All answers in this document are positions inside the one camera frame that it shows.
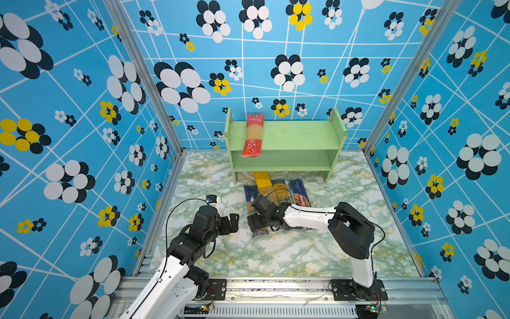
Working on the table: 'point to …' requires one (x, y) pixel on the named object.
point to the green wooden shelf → (288, 146)
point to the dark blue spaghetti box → (300, 194)
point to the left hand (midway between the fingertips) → (230, 216)
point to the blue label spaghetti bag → (250, 191)
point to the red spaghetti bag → (253, 139)
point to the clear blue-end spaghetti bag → (281, 191)
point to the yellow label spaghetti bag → (263, 182)
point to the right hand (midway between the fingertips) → (256, 220)
